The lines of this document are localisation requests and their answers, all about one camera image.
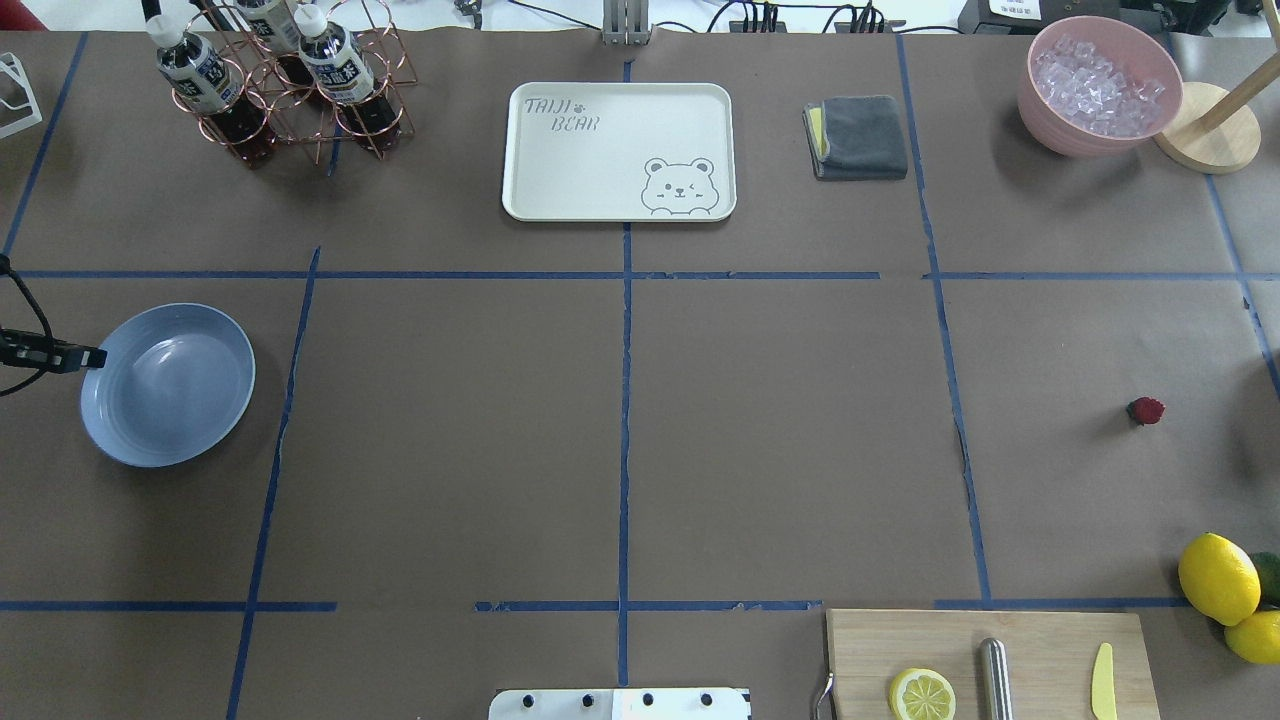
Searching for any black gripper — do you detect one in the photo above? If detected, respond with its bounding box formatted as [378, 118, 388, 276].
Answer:
[1, 329, 108, 374]

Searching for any blue plastic plate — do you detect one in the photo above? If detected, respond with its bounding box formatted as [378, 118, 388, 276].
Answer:
[79, 304, 257, 468]

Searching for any red strawberry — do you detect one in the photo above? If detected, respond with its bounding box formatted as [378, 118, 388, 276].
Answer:
[1125, 396, 1167, 427]

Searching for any tea bottle white cap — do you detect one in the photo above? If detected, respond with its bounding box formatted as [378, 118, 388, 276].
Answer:
[145, 14, 275, 168]

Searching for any cream bear tray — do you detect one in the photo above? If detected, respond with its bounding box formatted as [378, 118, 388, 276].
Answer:
[502, 82, 739, 223]

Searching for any grey folded cloth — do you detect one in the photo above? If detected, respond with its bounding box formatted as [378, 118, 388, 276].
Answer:
[803, 95, 908, 181]

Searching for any lemon half slice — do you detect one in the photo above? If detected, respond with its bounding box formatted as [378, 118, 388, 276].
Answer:
[887, 667, 957, 719]

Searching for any steel cylinder black cap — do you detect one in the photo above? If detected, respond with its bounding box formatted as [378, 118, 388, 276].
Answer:
[979, 637, 1014, 720]

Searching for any wooden cutting board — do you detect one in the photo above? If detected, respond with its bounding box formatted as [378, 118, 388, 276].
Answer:
[826, 609, 1161, 719]

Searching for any pink bowl of ice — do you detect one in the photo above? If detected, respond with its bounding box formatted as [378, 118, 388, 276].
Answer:
[1018, 15, 1183, 158]

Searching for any yellow plastic knife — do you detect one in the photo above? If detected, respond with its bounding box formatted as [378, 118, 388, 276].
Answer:
[1091, 642, 1117, 720]

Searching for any wooden cup stand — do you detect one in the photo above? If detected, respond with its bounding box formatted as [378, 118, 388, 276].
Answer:
[1155, 53, 1279, 176]

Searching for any whole yellow lemon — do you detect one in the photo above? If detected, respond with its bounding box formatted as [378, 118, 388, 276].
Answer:
[1178, 532, 1261, 626]

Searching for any green lime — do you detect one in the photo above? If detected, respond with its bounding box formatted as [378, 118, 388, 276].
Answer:
[1249, 551, 1280, 607]

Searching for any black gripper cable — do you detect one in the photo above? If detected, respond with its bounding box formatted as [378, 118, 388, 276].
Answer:
[0, 255, 56, 398]

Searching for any copper wire bottle rack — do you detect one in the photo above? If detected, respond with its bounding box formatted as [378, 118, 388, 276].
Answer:
[184, 1, 419, 176]

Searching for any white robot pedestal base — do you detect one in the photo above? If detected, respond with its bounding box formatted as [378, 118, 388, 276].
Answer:
[488, 687, 753, 719]

